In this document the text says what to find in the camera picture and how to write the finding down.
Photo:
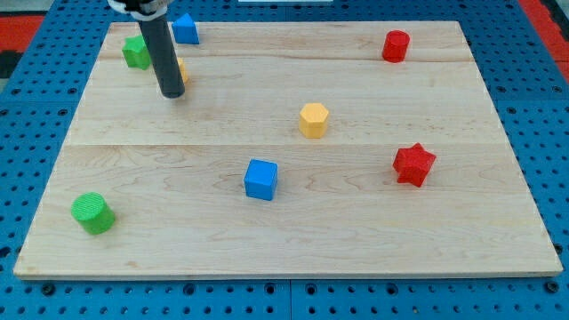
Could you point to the white black rod mount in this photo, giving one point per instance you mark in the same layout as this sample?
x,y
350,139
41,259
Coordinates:
x,y
141,10

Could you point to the red star block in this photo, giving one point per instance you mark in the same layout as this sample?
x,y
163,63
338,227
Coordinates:
x,y
413,164

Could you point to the yellow hexagon block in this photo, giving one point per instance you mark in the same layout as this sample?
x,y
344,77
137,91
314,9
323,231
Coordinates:
x,y
313,120

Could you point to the green star block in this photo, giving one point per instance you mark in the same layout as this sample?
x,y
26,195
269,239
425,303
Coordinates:
x,y
136,53

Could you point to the red cylinder block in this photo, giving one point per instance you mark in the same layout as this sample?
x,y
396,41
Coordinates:
x,y
395,46

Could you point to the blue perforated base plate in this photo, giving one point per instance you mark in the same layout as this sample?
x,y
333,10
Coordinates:
x,y
521,74

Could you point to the blue cube block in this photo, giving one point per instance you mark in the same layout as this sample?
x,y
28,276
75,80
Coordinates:
x,y
260,179

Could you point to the green cylinder block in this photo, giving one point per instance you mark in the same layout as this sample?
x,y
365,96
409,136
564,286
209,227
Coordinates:
x,y
92,213

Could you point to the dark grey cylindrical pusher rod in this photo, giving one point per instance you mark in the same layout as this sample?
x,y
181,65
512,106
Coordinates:
x,y
158,39

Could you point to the light wooden board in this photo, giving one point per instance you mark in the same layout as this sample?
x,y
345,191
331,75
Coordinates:
x,y
172,171

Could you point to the yellow block behind rod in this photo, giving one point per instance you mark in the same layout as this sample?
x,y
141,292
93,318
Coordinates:
x,y
183,70

